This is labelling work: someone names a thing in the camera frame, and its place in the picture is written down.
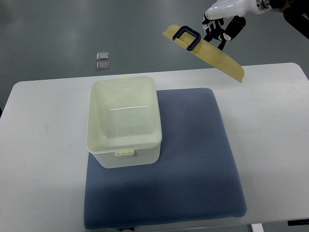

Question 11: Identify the black table frame bracket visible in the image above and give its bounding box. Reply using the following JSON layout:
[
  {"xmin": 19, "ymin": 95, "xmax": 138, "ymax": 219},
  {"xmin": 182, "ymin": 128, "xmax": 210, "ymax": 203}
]
[{"xmin": 287, "ymin": 219, "xmax": 309, "ymax": 226}]

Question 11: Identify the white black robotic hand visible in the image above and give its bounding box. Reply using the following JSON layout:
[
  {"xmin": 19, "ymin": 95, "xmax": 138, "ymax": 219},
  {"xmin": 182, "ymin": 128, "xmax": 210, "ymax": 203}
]
[{"xmin": 202, "ymin": 0, "xmax": 271, "ymax": 50}]

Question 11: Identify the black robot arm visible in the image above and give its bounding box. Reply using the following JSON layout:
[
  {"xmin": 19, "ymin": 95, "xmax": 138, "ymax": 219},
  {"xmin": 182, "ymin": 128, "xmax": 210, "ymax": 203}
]
[{"xmin": 263, "ymin": 0, "xmax": 309, "ymax": 39}]

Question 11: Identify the upper metal floor plate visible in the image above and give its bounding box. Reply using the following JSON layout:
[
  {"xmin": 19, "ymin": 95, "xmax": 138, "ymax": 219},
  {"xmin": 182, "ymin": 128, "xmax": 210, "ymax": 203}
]
[{"xmin": 96, "ymin": 52, "xmax": 109, "ymax": 60}]

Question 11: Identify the white table leg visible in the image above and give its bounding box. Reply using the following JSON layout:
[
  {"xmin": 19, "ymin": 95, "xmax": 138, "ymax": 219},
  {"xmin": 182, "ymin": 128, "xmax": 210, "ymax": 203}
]
[{"xmin": 251, "ymin": 223, "xmax": 264, "ymax": 232}]

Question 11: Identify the yellow storage box lid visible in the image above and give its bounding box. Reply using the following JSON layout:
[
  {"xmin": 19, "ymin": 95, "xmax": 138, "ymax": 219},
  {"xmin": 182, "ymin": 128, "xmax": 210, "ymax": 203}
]
[{"xmin": 163, "ymin": 25, "xmax": 244, "ymax": 83}]

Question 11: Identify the blue textured mat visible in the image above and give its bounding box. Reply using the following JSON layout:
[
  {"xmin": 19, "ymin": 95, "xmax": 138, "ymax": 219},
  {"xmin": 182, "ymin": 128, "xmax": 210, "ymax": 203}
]
[{"xmin": 84, "ymin": 88, "xmax": 247, "ymax": 230}]

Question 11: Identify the white storage box base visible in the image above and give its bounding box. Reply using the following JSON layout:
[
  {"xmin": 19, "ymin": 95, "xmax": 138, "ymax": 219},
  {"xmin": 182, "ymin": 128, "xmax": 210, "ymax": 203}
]
[{"xmin": 86, "ymin": 76, "xmax": 162, "ymax": 169}]

